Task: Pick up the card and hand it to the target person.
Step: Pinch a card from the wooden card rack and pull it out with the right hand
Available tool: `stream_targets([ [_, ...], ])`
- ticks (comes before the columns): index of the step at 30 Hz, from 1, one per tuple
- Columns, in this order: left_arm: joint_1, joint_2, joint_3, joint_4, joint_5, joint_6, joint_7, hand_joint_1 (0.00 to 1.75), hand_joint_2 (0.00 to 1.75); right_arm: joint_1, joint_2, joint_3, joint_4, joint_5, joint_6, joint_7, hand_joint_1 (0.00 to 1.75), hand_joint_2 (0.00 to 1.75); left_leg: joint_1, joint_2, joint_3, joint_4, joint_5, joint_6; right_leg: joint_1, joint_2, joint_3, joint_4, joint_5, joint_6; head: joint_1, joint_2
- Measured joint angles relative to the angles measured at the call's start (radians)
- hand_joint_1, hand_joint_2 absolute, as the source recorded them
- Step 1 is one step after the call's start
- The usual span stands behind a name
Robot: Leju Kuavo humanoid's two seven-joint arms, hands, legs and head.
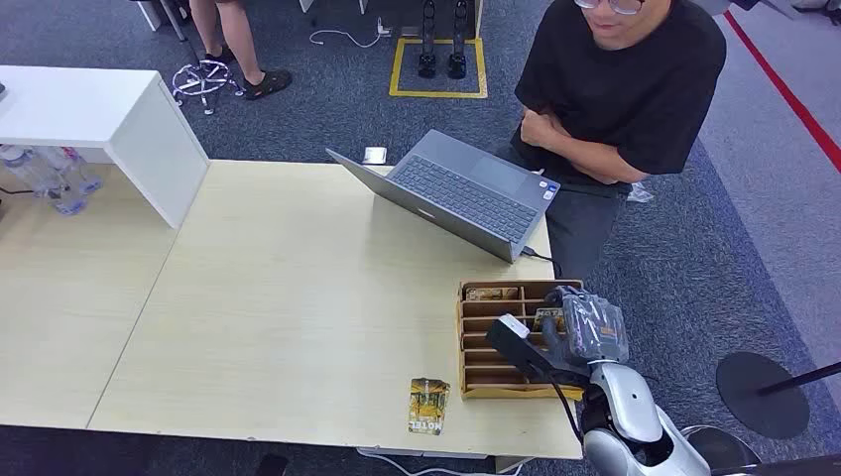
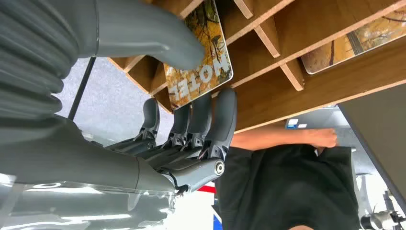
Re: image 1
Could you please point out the chrome stool base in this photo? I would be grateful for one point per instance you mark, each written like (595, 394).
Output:
(205, 79)

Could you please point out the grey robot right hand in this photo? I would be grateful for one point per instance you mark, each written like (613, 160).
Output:
(591, 328)

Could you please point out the person's left hand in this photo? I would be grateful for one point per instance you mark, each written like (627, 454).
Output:
(537, 130)

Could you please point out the white desk shelf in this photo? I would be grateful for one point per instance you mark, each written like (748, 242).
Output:
(98, 112)

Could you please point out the grey open laptop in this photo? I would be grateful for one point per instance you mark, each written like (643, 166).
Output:
(460, 190)

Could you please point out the yellow floor tape frame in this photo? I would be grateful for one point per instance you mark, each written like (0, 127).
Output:
(394, 66)

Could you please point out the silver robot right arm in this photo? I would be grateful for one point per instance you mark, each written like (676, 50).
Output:
(627, 407)

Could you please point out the black stand pole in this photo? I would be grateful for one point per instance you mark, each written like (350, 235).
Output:
(805, 378)

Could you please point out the dark disc with silver rim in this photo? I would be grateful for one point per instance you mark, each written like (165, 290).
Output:
(729, 450)

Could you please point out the small white square box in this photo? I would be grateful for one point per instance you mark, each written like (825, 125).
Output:
(374, 155)

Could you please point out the clear plastic wrapper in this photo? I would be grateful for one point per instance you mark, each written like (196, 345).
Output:
(639, 193)

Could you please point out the standing person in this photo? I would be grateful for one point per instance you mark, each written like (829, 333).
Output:
(246, 46)

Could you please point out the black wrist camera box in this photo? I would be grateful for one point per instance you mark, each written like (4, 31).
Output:
(516, 345)

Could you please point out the clear plastic water bottle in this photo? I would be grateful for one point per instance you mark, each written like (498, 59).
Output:
(79, 169)
(39, 180)

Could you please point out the seated person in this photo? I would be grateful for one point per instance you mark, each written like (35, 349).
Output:
(624, 85)

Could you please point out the wooden card organizer box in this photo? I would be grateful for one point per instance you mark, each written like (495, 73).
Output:
(493, 368)

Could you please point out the person's left forearm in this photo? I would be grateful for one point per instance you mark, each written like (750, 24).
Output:
(598, 157)

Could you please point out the black robot leg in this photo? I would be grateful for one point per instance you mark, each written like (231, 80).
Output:
(428, 39)
(457, 39)

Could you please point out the black round stand base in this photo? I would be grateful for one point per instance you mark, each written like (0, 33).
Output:
(749, 401)

